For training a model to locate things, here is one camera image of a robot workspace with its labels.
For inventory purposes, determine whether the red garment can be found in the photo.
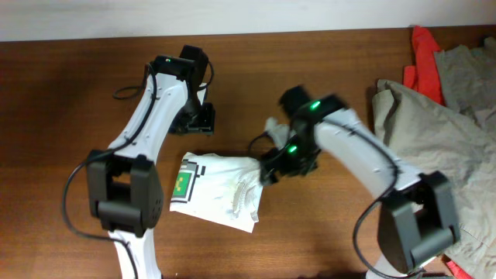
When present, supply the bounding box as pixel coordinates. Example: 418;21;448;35
402;26;446;106

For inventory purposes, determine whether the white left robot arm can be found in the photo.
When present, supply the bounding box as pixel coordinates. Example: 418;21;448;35
85;45;215;278

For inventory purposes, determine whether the white t-shirt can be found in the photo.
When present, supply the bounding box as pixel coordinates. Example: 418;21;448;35
170;153;264;233

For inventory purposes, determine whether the grey-beige garment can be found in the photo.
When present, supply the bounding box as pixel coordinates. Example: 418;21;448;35
373;37;495;278

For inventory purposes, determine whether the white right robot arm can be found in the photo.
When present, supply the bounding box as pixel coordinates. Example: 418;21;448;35
260;85;460;278

